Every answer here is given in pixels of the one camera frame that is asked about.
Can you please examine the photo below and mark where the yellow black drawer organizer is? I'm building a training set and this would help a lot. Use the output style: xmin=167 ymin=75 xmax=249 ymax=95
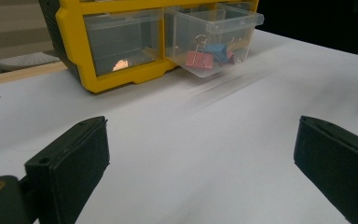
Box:
xmin=37 ymin=0 xmax=260 ymax=94

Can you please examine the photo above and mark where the clear plastic drawer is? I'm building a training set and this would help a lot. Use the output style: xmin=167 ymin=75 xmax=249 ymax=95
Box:
xmin=164 ymin=2 xmax=266 ymax=79

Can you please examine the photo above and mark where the grid of clear drawers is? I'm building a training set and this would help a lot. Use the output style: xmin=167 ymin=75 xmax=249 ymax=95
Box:
xmin=83 ymin=1 xmax=254 ymax=77

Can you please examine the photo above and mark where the wooden board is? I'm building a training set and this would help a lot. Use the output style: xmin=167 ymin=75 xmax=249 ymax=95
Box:
xmin=0 ymin=61 xmax=68 ymax=89

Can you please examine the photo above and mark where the grey perforated round plate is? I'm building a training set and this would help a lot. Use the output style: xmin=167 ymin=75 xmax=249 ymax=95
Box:
xmin=0 ymin=51 xmax=62 ymax=75

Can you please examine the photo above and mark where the pink binder clip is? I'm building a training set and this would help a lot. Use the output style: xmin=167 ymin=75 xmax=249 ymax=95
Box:
xmin=185 ymin=34 xmax=215 ymax=71
xmin=226 ymin=36 xmax=243 ymax=65

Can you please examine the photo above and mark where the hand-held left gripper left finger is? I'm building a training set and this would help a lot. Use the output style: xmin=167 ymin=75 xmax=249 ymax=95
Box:
xmin=23 ymin=115 xmax=111 ymax=224

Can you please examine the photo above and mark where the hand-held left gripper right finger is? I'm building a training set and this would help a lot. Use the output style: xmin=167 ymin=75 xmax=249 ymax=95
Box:
xmin=293 ymin=115 xmax=358 ymax=224

